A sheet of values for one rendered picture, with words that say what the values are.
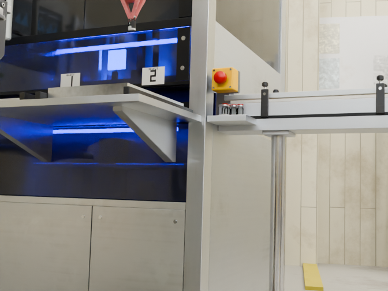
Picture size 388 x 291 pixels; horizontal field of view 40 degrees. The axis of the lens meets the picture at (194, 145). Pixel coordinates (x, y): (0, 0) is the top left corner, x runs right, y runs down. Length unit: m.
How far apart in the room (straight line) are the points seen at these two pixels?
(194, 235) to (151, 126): 0.37
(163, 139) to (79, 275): 0.59
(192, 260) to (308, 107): 0.60
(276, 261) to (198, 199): 0.32
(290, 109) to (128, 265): 0.74
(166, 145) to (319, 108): 0.49
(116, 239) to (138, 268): 0.13
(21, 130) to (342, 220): 3.89
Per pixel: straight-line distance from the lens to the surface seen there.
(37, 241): 2.04
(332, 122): 1.70
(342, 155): 5.29
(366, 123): 1.69
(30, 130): 1.92
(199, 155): 1.70
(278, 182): 1.76
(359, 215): 5.30
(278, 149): 1.77
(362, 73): 5.40
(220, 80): 1.67
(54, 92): 1.55
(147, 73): 1.82
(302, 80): 5.10
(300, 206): 4.99
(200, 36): 1.77
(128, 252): 1.82
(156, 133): 1.61
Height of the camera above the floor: 0.64
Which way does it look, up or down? 5 degrees up
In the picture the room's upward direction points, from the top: 2 degrees clockwise
